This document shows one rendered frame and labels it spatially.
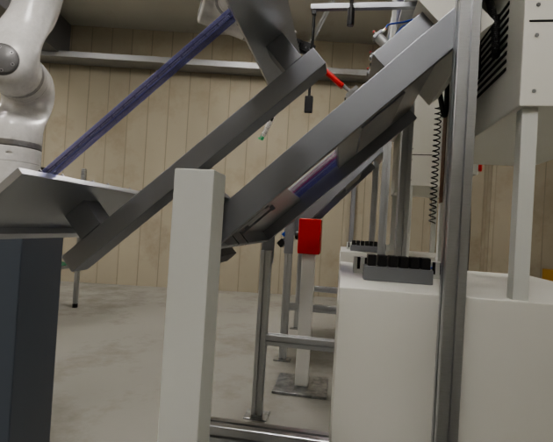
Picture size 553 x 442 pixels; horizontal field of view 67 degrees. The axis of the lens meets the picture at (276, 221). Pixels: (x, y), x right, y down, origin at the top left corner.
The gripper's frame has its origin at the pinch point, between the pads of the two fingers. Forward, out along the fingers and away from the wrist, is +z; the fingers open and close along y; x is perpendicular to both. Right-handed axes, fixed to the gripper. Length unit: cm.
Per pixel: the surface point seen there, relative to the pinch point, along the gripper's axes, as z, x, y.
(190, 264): -28, 42, -70
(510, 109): 30, 3, -51
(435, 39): 11.7, -4.5, -44.0
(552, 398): 44, 52, -78
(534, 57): 28, -7, -53
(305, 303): 48, 97, 32
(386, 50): 5.8, -0.5, -36.9
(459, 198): 20, 23, -60
